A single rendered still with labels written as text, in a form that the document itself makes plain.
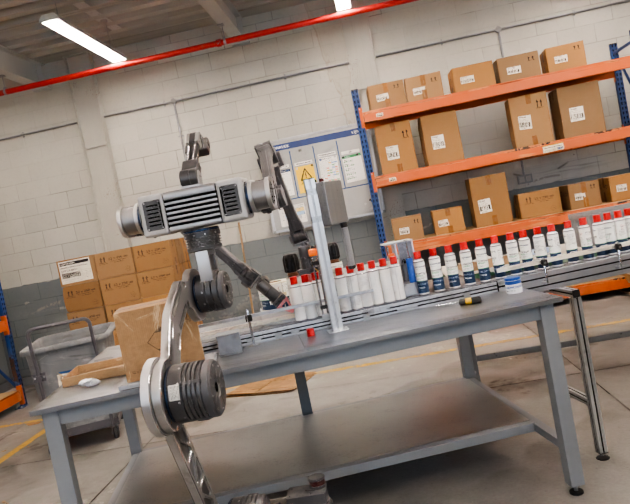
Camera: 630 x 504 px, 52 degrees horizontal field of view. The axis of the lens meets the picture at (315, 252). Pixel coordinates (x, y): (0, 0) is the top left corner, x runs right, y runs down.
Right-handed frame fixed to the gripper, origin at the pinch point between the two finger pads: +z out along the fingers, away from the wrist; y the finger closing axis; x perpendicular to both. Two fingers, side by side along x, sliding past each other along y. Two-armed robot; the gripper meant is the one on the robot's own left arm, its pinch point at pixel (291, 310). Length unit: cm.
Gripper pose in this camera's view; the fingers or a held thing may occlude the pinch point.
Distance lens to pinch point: 295.6
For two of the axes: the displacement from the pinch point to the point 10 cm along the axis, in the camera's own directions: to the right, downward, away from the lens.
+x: -6.4, 7.6, -0.5
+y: -1.4, -0.5, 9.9
